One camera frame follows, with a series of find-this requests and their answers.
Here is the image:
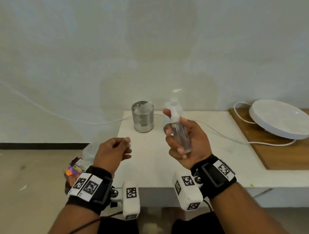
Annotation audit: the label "person's right hand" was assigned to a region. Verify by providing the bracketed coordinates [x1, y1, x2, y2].
[163, 108, 213, 170]

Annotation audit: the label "person's left hand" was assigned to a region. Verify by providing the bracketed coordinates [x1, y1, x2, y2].
[93, 137, 133, 179]

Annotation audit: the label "small clear bottle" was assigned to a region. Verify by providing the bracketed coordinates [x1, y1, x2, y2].
[171, 120, 193, 154]

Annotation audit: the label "white spray cap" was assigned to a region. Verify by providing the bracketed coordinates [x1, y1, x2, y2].
[169, 107, 181, 124]

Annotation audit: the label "large translucent bottle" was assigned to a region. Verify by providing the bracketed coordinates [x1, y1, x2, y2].
[165, 99, 183, 120]

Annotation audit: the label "white pump head with tube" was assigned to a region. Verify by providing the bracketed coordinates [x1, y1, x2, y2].
[172, 88, 183, 102]

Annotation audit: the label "person's right forearm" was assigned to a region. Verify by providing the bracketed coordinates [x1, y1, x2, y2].
[211, 182, 290, 234]

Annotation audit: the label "person's black shorts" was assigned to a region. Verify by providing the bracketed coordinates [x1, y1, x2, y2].
[98, 212, 225, 234]

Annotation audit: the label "clear plastic bag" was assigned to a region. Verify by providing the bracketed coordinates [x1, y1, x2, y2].
[82, 142, 102, 167]

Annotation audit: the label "black right wristband with markers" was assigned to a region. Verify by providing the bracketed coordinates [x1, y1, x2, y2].
[191, 154, 237, 200]

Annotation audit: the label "black wristband with markers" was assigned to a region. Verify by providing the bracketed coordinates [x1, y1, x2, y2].
[191, 154, 237, 200]
[65, 166, 114, 216]

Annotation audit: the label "black left wristband with markers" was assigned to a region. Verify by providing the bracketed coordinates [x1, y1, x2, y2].
[65, 166, 114, 216]

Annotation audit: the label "perforated metal cup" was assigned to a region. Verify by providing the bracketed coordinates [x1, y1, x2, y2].
[131, 101, 154, 133]

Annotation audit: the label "white paper in cup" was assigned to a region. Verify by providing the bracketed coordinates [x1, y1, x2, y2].
[135, 103, 153, 114]

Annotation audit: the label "wooden board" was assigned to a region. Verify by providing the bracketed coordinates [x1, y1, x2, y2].
[229, 108, 309, 171]

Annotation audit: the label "white round lamp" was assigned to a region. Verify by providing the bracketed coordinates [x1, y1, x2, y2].
[249, 99, 309, 140]

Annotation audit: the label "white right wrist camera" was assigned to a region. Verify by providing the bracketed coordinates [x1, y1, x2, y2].
[173, 171, 204, 212]

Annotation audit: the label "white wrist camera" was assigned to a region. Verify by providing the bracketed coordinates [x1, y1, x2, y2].
[111, 181, 141, 221]
[173, 171, 204, 212]

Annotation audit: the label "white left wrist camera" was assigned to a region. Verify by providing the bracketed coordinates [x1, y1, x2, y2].
[111, 181, 141, 221]

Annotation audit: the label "black right camera cable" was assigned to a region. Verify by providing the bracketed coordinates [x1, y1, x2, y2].
[202, 199, 214, 213]

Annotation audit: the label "white power cable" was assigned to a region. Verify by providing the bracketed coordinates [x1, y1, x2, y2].
[0, 82, 297, 147]

